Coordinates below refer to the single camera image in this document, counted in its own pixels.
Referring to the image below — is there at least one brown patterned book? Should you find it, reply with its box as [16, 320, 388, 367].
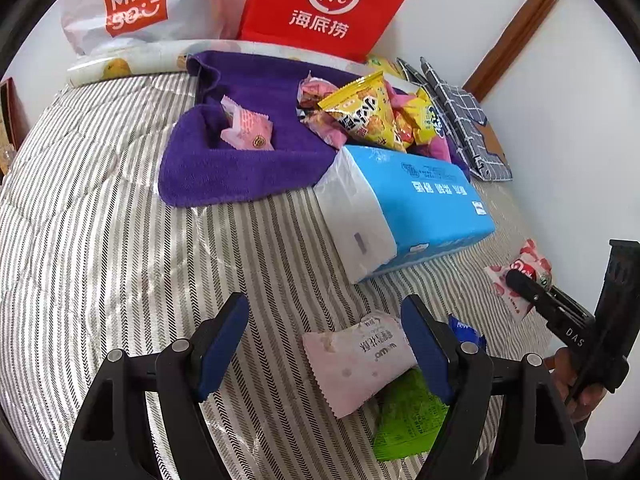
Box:
[1, 77, 29, 150]

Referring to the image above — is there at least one blue tissue pack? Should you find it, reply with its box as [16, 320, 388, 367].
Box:
[314, 145, 495, 284]

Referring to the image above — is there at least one blue plaid folded cloth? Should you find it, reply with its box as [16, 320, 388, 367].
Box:
[396, 58, 513, 182]

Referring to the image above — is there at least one pink yellow fries bag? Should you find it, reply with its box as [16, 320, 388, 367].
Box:
[385, 82, 451, 162]

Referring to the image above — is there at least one purple fleece towel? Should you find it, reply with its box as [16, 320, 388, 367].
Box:
[157, 51, 357, 208]

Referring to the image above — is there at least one person right hand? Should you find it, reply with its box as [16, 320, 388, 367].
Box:
[547, 348, 606, 424]

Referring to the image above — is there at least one pink crinkled snack packet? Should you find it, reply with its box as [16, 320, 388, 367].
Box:
[296, 73, 347, 150]

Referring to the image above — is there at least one yellow lemon drink pack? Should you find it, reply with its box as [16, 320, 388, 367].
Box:
[366, 54, 406, 79]

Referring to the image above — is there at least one grey striped quilt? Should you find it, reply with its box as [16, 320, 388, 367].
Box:
[1, 74, 549, 479]

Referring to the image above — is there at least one duck print rolled sheet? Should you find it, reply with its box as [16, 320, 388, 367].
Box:
[66, 39, 373, 88]

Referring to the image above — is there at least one yellow chips snack bag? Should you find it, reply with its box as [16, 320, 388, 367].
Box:
[318, 70, 406, 153]

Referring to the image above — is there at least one red Haidilao paper bag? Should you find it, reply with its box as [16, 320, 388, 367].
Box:
[238, 0, 405, 62]

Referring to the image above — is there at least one pink peach snack packet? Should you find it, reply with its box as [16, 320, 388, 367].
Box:
[220, 96, 273, 151]

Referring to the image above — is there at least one wooden door frame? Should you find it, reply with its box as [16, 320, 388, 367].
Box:
[463, 0, 559, 102]

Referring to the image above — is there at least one red white strawberry packet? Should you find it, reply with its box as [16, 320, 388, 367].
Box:
[482, 237, 554, 322]

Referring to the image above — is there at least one dark blue snack packet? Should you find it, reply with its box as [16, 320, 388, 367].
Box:
[448, 314, 487, 350]

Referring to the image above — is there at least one white Miniso plastic bag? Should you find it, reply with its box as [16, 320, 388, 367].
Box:
[61, 0, 245, 55]

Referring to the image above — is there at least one pale pink cake packet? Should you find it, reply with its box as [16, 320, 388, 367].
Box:
[302, 311, 416, 419]

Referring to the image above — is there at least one green snack packet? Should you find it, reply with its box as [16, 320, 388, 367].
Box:
[372, 368, 448, 462]

